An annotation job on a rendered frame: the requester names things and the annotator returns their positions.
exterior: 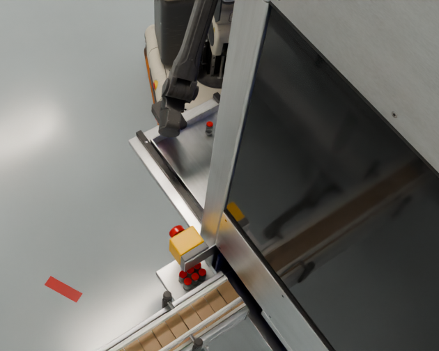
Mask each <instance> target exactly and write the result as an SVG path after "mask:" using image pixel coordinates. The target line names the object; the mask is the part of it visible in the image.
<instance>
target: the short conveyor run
mask: <svg viewBox="0 0 439 351"><path fill-rule="evenodd" d="M217 290H218V291H217ZM191 305H192V306H191ZM248 313H249V309H248V308H247V306H246V304H245V303H244V301H243V300H242V298H241V297H240V296H239V295H238V293H237V292H236V291H235V289H234V288H233V286H232V285H231V284H230V282H229V281H228V279H227V277H226V276H225V275H224V274H223V272H222V271H221V272H219V273H217V274H216V275H215V276H212V277H211V278H209V279H208V280H207V281H204V282H203V283H202V284H200V285H199V286H197V287H196V288H194V289H192V290H191V291H189V292H187V293H186V294H184V295H183V296H182V297H179V298H178V299H177V300H175V301H174V302H172V296H171V292H170V291H165V292H164V293H163V298H162V309H161V310H159V311H158V312H157V313H155V314H153V315H152V316H150V317H149V318H147V319H145V320H144V321H142V322H140V323H139V324H138V325H136V326H134V327H133V328H132V329H130V330H128V331H126V332H125V333H124V334H122V335H120V336H119V337H117V338H115V339H114V340H113V341H111V342H109V343H108V344H106V345H105V346H103V347H101V348H100V349H99V350H97V351H201V349H203V348H204V347H206V346H207V345H208V344H210V343H212V342H213V341H214V340H216V339H217V338H219V337H220V336H221V335H223V334H225V333H226V332H227V331H228V330H230V329H232V328H233V327H235V326H236V325H237V324H239V323H240V322H242V321H243V320H245V319H246V317H247V315H248Z"/></svg>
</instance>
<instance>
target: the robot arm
mask: <svg viewBox="0 0 439 351"><path fill-rule="evenodd" d="M217 2H218V0H195V2H194V6H193V9H192V13H191V15H190V20H189V23H188V25H187V30H186V32H185V37H184V39H183V43H182V46H181V48H180V51H179V53H178V55H177V57H176V59H175V60H174V62H173V65H172V68H171V69H170V72H169V76H168V78H166V80H165V82H164V83H163V85H162V95H161V98H162V100H161V101H159V102H156V103H155V104H152V107H151V108H152V109H151V111H152V113H153V115H154V117H155V119H156V121H157V123H158V124H159V130H158V133H159V134H160V135H162V136H164V137H177V136H178V135H179V134H180V130H183V129H185V128H186V127H187V122H186V120H185V119H184V117H183V115H182V113H183V112H184V110H185V103H189V104H190V102H191V101H192V100H193V101H194V100H195V99H196V97H197V95H198V93H199V86H197V83H198V82H197V77H198V74H199V62H200V58H201V53H202V51H203V46H204V44H205V41H206V38H207V35H208V31H209V28H210V25H211V22H212V19H213V15H214V13H215V9H216V6H217Z"/></svg>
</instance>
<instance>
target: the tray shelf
mask: <svg viewBox="0 0 439 351"><path fill-rule="evenodd" d="M216 104H218V103H217V102H216V101H215V99H214V98H212V99H210V100H208V101H206V102H204V103H202V104H200V105H198V106H196V107H194V108H192V109H190V110H188V111H186V112H184V113H182V115H183V117H184V119H185V120H188V119H190V118H192V117H193V116H195V115H197V114H200V113H201V112H203V111H205V110H207V109H209V108H211V107H213V106H215V105H216ZM158 130H159V125H158V126H156V127H154V128H152V129H150V130H148V131H146V132H144V135H145V136H146V138H147V139H148V140H149V141H150V142H151V139H152V138H153V137H156V136H157V135H159V133H158ZM128 142H129V145H130V147H131V148H132V149H133V151H134V152H135V154H136V155H137V157H138V158H139V159H140V160H141V162H142V164H143V165H144V166H145V167H146V169H147V170H148V172H149V173H150V174H151V176H152V177H153V179H154V180H155V181H156V183H157V184H158V186H159V187H160V189H161V190H162V191H163V192H164V194H165V196H166V197H167V198H168V199H169V201H170V202H171V204H172V205H173V206H174V208H175V209H176V211H177V212H178V214H179V215H180V216H181V218H182V219H183V221H184V222H185V223H186V225H187V226H188V228H189V227H190V226H193V227H195V228H196V230H197V232H198V233H199V234H200V232H201V224H200V223H199V221H198V219H197V218H196V217H195V216H194V214H193V213H192V211H191V210H190V209H189V208H188V206H187V205H186V203H185V202H184V200H183V199H182V198H181V197H180V195H179V193H178V192H177V191H176V190H175V188H174V186H173V185H172V184H171V183H170V182H169V180H168V178H167V177H166V176H165V174H164V173H163V172H162V170H161V169H160V167H159V166H158V165H157V164H156V162H155V160H154V159H153V158H152V157H151V155H150V154H149V152H148V151H147V149H145V147H144V145H143V144H142V143H141V142H140V140H139V139H138V137H137V136H136V137H134V138H132V139H130V140H129V141H128Z"/></svg>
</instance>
